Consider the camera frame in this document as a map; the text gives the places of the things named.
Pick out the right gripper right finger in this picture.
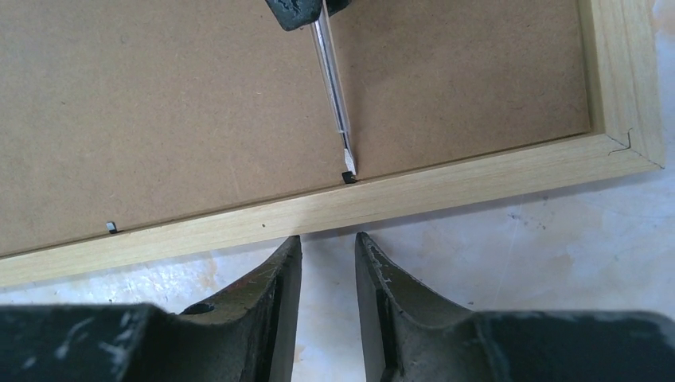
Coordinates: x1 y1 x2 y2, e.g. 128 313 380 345
355 232 674 381

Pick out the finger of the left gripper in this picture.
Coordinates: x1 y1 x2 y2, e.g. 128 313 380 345
325 0 352 16
265 0 323 31

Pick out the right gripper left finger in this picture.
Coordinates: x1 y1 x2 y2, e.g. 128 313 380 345
1 236 302 381

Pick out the clear handle screwdriver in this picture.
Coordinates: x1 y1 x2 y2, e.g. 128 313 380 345
312 1 357 176

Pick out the wooden picture frame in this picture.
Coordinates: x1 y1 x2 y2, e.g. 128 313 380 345
1 1 665 287

